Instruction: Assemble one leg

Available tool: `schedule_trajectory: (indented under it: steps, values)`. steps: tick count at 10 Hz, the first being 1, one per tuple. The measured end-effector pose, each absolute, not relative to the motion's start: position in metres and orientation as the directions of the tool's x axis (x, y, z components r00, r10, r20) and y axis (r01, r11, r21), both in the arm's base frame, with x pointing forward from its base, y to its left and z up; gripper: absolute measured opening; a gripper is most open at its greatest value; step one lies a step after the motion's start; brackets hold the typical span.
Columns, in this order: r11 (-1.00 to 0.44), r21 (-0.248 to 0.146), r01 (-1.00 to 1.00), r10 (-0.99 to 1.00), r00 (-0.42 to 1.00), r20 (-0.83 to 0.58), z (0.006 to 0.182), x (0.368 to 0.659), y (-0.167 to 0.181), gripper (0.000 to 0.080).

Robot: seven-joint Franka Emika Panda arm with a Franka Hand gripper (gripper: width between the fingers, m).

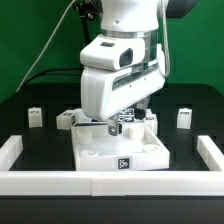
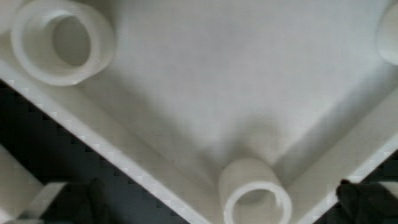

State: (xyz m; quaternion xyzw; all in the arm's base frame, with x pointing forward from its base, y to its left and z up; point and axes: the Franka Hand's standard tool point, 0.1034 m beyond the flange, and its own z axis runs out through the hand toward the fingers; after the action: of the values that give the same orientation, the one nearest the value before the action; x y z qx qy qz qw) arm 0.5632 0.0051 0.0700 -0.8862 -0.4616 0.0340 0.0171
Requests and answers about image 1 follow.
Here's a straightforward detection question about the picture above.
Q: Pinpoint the white U-shaped obstacle fence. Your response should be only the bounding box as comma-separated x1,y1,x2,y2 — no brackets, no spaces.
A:
0,136,224,196

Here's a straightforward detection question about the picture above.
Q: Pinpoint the white sheet with fiducial tags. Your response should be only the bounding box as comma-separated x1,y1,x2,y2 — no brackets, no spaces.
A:
73,107,154,125

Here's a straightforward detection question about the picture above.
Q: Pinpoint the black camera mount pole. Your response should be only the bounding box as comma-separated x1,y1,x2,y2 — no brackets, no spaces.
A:
72,0,102,45

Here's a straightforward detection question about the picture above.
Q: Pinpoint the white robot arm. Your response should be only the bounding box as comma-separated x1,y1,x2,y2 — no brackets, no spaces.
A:
80,0,199,136

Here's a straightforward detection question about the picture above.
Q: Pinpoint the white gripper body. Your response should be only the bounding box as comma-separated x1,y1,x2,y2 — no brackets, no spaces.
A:
81,63,165,121

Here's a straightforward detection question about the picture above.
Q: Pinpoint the black cable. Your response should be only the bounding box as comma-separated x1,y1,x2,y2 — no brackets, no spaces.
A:
20,67,84,88

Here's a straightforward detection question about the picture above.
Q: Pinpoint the grey cable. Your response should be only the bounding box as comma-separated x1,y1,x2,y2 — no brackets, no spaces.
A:
15,0,78,93

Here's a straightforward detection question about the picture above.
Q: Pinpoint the white square tabletop part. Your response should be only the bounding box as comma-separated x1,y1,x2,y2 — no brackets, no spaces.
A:
71,123,170,172

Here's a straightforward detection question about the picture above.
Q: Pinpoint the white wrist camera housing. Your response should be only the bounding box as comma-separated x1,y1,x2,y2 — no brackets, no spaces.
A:
80,35,145,71

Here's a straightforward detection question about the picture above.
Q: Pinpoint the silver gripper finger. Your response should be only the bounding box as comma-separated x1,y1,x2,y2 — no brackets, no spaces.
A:
107,119,119,136
134,108,146,120

